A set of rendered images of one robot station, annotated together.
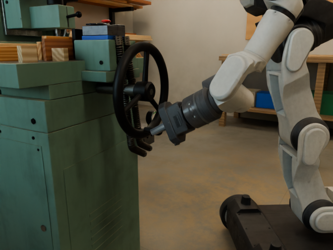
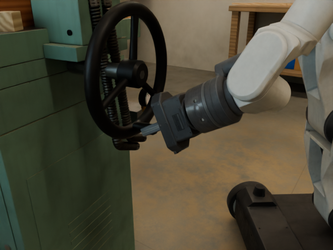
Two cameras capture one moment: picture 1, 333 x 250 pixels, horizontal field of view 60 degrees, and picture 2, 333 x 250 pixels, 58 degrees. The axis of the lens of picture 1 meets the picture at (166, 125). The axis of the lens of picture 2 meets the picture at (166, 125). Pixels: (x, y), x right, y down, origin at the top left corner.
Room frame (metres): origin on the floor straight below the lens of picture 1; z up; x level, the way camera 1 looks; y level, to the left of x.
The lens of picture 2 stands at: (0.22, -0.01, 0.97)
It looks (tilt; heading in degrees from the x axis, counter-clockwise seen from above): 24 degrees down; 0
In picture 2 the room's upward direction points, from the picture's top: straight up
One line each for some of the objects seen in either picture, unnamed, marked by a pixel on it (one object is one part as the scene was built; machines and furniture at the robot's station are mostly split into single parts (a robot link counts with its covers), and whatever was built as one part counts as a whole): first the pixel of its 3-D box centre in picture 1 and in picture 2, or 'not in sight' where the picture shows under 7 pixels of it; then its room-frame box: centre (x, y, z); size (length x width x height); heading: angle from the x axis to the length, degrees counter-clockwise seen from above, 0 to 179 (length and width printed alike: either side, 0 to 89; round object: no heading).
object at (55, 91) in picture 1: (75, 83); (40, 56); (1.00, 0.32, 0.82); 0.40 x 0.21 x 0.04; 152
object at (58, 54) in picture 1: (60, 54); (9, 21); (0.85, 0.31, 0.92); 0.04 x 0.03 x 0.04; 3
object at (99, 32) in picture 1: (106, 31); not in sight; (0.95, 0.19, 0.99); 0.13 x 0.11 x 0.06; 152
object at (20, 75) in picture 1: (86, 68); (54, 37); (0.99, 0.27, 0.87); 0.61 x 0.30 x 0.06; 152
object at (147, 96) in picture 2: (151, 119); (145, 99); (1.16, 0.06, 0.65); 0.06 x 0.04 x 0.08; 152
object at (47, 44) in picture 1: (74, 49); (33, 11); (0.97, 0.30, 0.93); 0.24 x 0.01 x 0.06; 152
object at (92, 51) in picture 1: (106, 54); (79, 19); (0.95, 0.19, 0.91); 0.15 x 0.14 x 0.09; 152
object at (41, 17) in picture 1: (52, 20); not in sight; (1.04, 0.39, 1.03); 0.14 x 0.07 x 0.09; 62
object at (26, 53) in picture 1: (27, 53); not in sight; (0.77, 0.36, 0.92); 0.04 x 0.04 x 0.04; 41
